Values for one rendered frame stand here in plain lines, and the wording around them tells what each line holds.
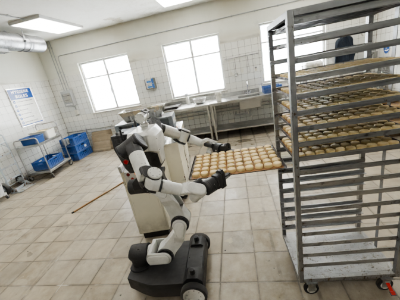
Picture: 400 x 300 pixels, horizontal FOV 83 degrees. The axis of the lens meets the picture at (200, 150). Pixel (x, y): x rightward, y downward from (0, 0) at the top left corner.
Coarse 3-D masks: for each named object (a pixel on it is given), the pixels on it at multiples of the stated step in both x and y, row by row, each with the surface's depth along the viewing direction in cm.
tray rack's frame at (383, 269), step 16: (336, 0) 102; (352, 0) 101; (368, 0) 102; (368, 16) 141; (368, 32) 144; (288, 240) 194; (304, 240) 191; (320, 240) 188; (320, 256) 174; (336, 256) 172; (352, 256) 169; (368, 256) 167; (384, 256) 165; (304, 272) 164; (320, 272) 162; (336, 272) 160; (352, 272) 158; (368, 272) 155; (384, 272) 153
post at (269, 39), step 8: (272, 40) 150; (272, 56) 153; (272, 72) 156; (272, 80) 158; (272, 96) 162; (272, 104) 166; (280, 152) 176; (280, 176) 182; (280, 184) 185; (280, 208) 194
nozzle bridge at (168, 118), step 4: (168, 112) 302; (172, 112) 297; (164, 116) 281; (168, 116) 276; (172, 116) 282; (148, 120) 277; (160, 120) 286; (164, 120) 286; (168, 120) 278; (172, 120) 278; (120, 124) 282; (124, 124) 279; (128, 124) 279; (132, 124) 279; (136, 124) 288; (168, 124) 288; (172, 124) 280; (116, 128) 280; (120, 128) 286; (124, 128) 289; (116, 132) 282
